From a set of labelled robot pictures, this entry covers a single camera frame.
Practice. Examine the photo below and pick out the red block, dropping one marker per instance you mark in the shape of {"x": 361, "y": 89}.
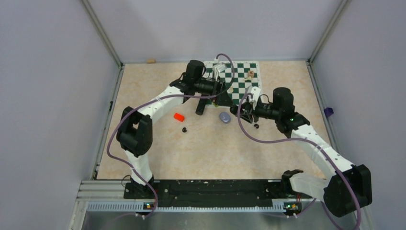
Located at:
{"x": 179, "y": 117}

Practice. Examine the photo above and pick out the grey lavender earbud case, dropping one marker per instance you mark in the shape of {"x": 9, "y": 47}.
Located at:
{"x": 225, "y": 117}

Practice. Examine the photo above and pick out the green white chessboard mat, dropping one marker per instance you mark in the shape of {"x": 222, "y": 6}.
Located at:
{"x": 241, "y": 72}

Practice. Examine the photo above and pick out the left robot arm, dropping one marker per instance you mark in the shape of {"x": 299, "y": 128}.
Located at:
{"x": 135, "y": 132}

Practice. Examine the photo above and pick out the purple object outside frame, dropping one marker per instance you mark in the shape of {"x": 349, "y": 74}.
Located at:
{"x": 328, "y": 111}

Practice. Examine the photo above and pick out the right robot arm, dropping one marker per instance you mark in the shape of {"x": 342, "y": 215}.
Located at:
{"x": 345, "y": 187}

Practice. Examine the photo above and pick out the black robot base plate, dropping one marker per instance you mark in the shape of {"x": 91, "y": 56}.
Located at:
{"x": 241, "y": 193}

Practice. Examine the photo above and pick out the wine cork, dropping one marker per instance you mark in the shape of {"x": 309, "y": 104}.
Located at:
{"x": 150, "y": 61}

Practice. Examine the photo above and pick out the black microphone silver head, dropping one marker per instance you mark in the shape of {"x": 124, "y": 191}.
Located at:
{"x": 201, "y": 106}

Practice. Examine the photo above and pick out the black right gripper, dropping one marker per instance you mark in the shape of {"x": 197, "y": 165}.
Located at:
{"x": 248, "y": 114}

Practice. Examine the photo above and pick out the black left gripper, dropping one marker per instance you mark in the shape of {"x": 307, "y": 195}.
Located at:
{"x": 222, "y": 98}

